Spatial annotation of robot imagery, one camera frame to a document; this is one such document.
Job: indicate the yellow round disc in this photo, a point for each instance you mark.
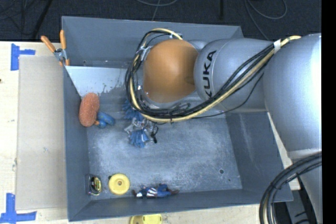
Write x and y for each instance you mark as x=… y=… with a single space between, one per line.
x=145 y=219
x=119 y=183

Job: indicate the orange oval scrubber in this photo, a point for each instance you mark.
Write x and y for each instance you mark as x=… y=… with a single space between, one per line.
x=89 y=110

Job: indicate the blue toy figure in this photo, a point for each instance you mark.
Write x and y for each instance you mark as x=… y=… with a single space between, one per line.
x=155 y=191

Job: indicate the grey metal bin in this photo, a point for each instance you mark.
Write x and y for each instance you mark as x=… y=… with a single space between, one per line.
x=183 y=154

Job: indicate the pale flat board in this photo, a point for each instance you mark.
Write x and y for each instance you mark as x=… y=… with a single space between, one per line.
x=39 y=126

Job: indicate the blue and orange toy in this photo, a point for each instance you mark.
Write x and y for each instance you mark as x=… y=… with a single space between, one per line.
x=106 y=118

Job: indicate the black cylinder on white bracket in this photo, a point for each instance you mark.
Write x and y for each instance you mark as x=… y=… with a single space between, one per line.
x=155 y=138

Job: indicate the black and yellow tape measure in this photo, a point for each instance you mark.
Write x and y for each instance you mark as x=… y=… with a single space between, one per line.
x=94 y=185

